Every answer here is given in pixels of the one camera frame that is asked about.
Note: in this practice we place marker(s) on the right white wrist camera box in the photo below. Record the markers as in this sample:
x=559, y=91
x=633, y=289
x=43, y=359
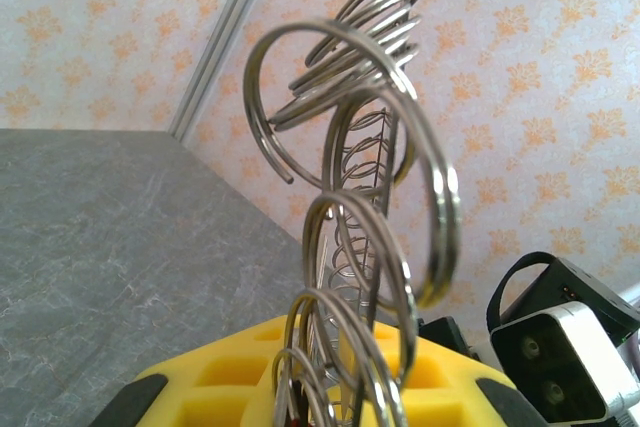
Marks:
x=560, y=362

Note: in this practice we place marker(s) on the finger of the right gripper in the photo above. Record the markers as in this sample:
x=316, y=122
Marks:
x=445, y=334

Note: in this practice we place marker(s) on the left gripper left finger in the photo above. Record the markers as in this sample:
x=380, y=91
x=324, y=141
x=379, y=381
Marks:
x=225, y=372

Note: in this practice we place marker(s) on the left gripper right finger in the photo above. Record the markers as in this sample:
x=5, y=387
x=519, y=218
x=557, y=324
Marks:
x=450, y=397

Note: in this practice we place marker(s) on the aluminium corner post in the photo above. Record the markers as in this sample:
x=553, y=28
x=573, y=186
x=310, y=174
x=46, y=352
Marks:
x=225, y=37

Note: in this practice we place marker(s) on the metal disc with keyrings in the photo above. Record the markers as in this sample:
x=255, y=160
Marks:
x=447, y=227

